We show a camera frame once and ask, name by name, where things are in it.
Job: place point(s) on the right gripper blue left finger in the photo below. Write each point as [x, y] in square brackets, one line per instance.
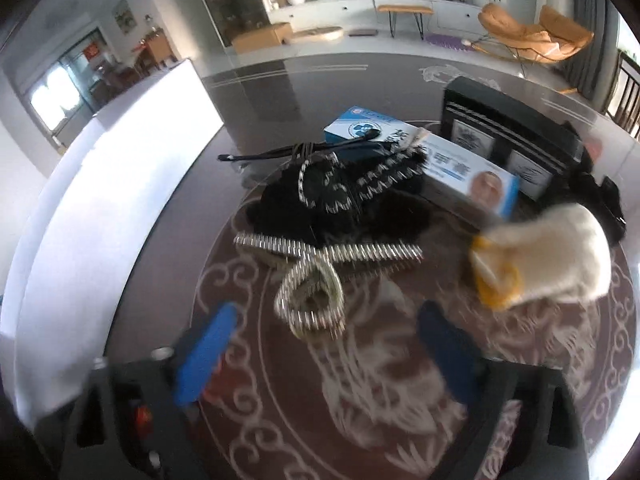
[130, 420]

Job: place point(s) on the blue white glove box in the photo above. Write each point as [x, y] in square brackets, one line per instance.
[356, 122]

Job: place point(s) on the blue white mask box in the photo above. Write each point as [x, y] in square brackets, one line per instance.
[465, 184]

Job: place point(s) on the black striped gift box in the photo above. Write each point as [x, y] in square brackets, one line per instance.
[543, 154]

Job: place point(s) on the grey curtain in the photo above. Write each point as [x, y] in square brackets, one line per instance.
[592, 70]

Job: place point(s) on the wooden railing shelf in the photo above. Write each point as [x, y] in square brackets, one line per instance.
[623, 104]

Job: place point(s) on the white cardboard storage box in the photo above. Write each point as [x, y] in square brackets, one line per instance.
[84, 236]

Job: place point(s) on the small wooden bench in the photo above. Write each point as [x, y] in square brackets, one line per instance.
[421, 15]

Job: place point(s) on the black studded cloth bag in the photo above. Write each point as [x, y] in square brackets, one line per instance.
[325, 200]

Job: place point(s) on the white tv cabinet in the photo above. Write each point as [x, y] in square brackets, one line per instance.
[447, 17]

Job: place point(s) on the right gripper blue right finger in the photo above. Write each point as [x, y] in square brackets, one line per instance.
[547, 441]

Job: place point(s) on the orange lounge chair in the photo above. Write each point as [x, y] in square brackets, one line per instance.
[554, 39]

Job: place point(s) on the white yellow work glove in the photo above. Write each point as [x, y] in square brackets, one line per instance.
[562, 255]

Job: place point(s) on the cardboard box on floor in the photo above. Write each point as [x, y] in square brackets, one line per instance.
[262, 38]

